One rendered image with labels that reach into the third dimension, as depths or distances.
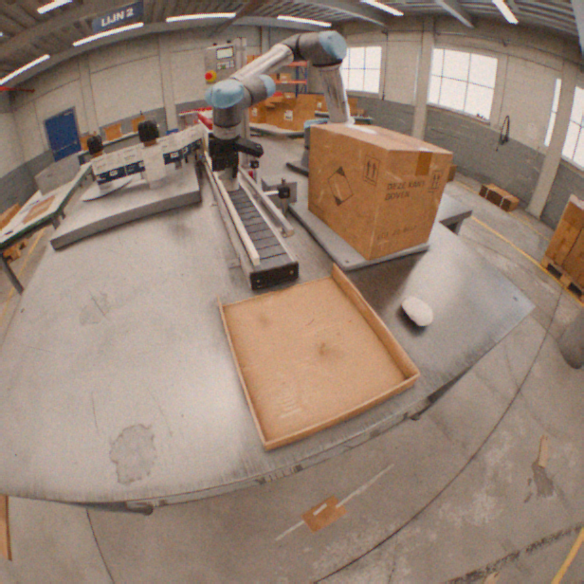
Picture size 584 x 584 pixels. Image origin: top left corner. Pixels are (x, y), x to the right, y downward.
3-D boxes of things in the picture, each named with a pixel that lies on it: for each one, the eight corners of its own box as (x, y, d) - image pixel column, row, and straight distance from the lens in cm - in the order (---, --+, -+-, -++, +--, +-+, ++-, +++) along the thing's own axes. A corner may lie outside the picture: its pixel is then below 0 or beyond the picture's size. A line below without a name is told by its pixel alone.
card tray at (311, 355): (219, 307, 54) (215, 293, 51) (332, 276, 60) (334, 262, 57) (265, 450, 39) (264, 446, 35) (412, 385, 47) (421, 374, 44)
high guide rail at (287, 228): (216, 143, 151) (216, 140, 150) (218, 143, 151) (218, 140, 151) (288, 236, 51) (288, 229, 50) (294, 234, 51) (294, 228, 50)
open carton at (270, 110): (255, 124, 353) (253, 98, 350) (290, 121, 377) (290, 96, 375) (271, 128, 313) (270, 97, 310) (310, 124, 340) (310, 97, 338)
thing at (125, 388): (103, 175, 231) (103, 173, 230) (282, 136, 232) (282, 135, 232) (-17, 490, 83) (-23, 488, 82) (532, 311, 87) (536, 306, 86)
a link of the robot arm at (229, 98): (253, 83, 68) (228, 95, 62) (249, 118, 73) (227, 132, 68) (229, 75, 72) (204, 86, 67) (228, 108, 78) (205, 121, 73)
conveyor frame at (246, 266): (197, 149, 209) (197, 142, 208) (211, 146, 209) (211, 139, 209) (251, 291, 56) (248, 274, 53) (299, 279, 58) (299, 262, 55)
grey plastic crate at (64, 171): (53, 182, 358) (48, 166, 356) (82, 169, 348) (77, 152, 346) (41, 197, 302) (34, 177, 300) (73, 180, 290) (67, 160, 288)
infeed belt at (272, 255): (199, 147, 208) (198, 142, 208) (209, 145, 209) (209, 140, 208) (257, 286, 56) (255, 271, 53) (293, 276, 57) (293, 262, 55)
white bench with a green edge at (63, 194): (67, 231, 420) (47, 181, 404) (111, 211, 399) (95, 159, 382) (35, 325, 266) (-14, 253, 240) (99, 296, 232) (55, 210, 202)
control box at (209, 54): (214, 83, 144) (212, 50, 146) (246, 80, 136) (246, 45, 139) (204, 84, 135) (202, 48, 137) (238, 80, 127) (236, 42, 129)
